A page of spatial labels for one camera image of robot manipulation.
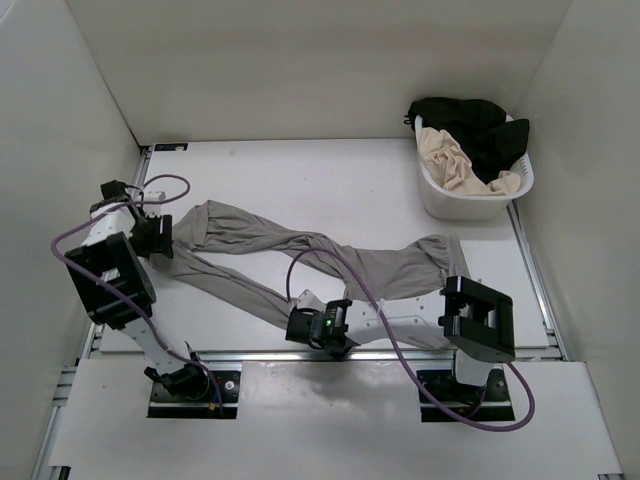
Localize blue label sticker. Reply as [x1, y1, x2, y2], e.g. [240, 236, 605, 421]
[153, 143, 189, 152]

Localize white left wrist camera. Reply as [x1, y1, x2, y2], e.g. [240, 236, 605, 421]
[140, 190, 166, 205]

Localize aluminium front rail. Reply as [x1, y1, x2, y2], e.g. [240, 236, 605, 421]
[89, 348, 571, 363]

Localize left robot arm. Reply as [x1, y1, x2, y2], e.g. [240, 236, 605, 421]
[52, 180, 211, 401]

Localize beige garment in basket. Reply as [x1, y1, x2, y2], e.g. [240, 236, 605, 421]
[418, 127, 521, 196]

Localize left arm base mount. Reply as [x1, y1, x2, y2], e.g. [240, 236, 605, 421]
[144, 364, 241, 420]

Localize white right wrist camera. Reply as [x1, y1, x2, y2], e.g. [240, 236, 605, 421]
[293, 289, 326, 312]

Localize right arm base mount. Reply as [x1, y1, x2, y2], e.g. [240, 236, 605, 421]
[416, 368, 515, 422]

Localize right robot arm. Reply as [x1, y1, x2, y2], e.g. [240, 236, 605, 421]
[285, 276, 515, 400]

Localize black garment in basket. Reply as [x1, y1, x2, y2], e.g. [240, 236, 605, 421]
[404, 97, 530, 183]

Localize grey trousers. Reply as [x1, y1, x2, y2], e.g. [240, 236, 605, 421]
[150, 200, 469, 351]

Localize white laundry basket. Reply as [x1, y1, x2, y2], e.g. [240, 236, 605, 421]
[414, 116, 534, 221]

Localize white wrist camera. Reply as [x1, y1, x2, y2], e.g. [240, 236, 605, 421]
[140, 190, 166, 205]
[293, 289, 326, 312]

